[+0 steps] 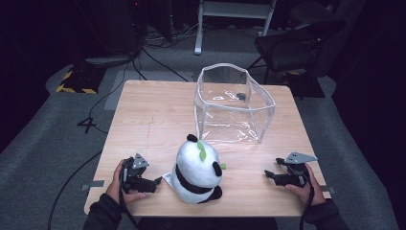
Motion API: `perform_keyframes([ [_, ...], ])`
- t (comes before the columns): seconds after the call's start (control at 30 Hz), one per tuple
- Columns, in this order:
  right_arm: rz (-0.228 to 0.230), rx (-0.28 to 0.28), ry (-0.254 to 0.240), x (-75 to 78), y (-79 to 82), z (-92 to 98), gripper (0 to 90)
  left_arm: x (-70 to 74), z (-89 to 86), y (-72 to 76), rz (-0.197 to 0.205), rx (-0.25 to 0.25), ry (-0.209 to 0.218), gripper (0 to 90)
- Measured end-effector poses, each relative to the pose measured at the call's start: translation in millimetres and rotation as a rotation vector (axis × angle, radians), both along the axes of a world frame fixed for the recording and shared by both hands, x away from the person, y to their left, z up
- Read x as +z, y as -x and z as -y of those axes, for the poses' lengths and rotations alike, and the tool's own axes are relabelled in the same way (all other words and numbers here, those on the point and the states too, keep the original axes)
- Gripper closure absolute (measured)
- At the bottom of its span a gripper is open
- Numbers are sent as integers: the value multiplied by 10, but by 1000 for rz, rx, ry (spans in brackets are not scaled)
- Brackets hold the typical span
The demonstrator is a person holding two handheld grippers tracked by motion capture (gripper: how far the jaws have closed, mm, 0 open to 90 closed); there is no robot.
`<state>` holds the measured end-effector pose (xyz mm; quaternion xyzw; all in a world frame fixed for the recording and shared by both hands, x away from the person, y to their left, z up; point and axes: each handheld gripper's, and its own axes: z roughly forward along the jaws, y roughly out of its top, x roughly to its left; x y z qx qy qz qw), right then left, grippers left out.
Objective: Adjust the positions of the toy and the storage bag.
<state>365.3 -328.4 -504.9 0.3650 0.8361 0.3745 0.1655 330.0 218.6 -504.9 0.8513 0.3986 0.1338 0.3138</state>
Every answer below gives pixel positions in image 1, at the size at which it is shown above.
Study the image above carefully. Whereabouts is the black floor cable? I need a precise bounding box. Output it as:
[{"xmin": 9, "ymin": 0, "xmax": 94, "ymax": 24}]
[
  {"xmin": 131, "ymin": 47, "xmax": 190, "ymax": 82},
  {"xmin": 47, "ymin": 149, "xmax": 103, "ymax": 230},
  {"xmin": 87, "ymin": 62, "xmax": 132, "ymax": 135}
]

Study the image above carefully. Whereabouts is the right hand-held gripper cable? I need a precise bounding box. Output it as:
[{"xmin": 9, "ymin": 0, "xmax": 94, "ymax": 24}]
[{"xmin": 298, "ymin": 172, "xmax": 316, "ymax": 230}]

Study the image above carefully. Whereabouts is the panda plush toy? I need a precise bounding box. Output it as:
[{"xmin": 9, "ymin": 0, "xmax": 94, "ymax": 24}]
[{"xmin": 162, "ymin": 133, "xmax": 228, "ymax": 205}]

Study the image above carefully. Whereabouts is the white metal stand frame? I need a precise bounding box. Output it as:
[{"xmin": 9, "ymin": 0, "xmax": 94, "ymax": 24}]
[{"xmin": 193, "ymin": 0, "xmax": 278, "ymax": 57}]

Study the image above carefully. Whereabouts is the person's left hand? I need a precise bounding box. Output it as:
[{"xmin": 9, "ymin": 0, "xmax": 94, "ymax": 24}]
[{"xmin": 105, "ymin": 159, "xmax": 147, "ymax": 206}]

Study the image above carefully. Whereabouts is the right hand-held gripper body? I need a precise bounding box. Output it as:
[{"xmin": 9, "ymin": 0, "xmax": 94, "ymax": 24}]
[{"xmin": 283, "ymin": 150, "xmax": 319, "ymax": 187}]

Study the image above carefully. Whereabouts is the black chair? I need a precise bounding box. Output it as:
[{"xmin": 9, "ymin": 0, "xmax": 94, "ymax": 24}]
[{"xmin": 246, "ymin": 18, "xmax": 349, "ymax": 101}]

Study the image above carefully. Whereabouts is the clear plastic bag white trim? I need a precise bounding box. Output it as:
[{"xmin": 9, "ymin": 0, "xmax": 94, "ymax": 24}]
[{"xmin": 192, "ymin": 62, "xmax": 277, "ymax": 145}]

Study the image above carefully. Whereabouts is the black yellow striped base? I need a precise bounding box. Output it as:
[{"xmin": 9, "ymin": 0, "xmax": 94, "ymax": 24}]
[{"xmin": 55, "ymin": 64, "xmax": 107, "ymax": 95}]

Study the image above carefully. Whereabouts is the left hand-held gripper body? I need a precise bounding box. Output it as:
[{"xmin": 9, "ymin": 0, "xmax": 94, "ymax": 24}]
[{"xmin": 120, "ymin": 152, "xmax": 151, "ymax": 194}]

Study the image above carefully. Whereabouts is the hand-held gripper cable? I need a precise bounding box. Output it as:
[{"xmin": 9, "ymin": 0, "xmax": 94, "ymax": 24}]
[
  {"xmin": 118, "ymin": 166, "xmax": 139, "ymax": 230},
  {"xmin": 298, "ymin": 172, "xmax": 316, "ymax": 230}
]

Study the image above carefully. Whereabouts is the grey tape strip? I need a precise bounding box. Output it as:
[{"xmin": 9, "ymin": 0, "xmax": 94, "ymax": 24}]
[{"xmin": 320, "ymin": 184, "xmax": 337, "ymax": 196}]

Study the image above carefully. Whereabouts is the dark equipment stand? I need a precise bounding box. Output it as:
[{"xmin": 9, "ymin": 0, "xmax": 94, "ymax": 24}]
[{"xmin": 83, "ymin": 0, "xmax": 144, "ymax": 69}]

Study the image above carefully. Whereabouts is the left hand-held gripper cable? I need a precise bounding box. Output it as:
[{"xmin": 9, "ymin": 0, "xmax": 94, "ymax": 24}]
[{"xmin": 118, "ymin": 166, "xmax": 139, "ymax": 230}]

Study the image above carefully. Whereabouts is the person's right hand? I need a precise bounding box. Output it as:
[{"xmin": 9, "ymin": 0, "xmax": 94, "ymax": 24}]
[{"xmin": 284, "ymin": 163, "xmax": 327, "ymax": 207}]

